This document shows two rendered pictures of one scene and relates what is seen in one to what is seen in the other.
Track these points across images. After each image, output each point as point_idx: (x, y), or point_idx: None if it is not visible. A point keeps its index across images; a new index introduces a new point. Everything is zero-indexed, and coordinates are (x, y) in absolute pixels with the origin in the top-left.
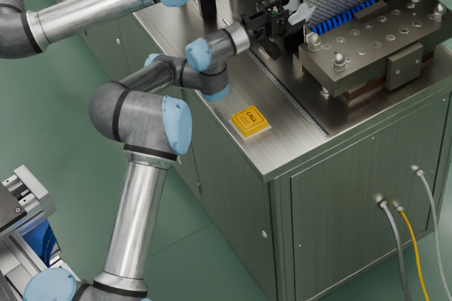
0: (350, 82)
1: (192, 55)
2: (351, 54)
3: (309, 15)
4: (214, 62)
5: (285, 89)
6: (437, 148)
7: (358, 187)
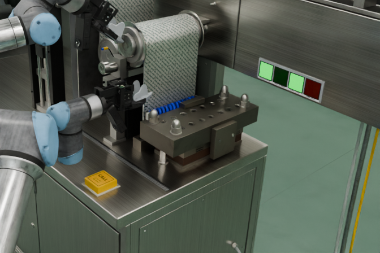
0: (185, 145)
1: (54, 112)
2: (183, 125)
3: (149, 96)
4: (73, 121)
5: (129, 162)
6: (246, 223)
7: (191, 252)
